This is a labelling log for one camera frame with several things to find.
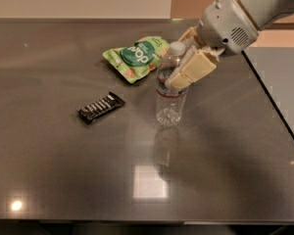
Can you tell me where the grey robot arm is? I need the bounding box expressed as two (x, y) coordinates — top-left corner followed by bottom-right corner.
(166, 0), (294, 90)

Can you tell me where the green snack bag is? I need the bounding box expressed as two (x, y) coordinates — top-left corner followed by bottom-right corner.
(103, 36), (170, 84)

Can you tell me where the black chocolate bar wrapper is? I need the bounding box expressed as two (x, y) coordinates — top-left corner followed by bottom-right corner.
(77, 92), (125, 124)

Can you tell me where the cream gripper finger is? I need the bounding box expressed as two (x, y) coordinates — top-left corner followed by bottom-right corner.
(178, 26), (205, 48)
(165, 45), (224, 90)

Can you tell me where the clear plastic water bottle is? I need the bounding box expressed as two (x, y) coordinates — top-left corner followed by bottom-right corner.
(156, 42), (188, 126)

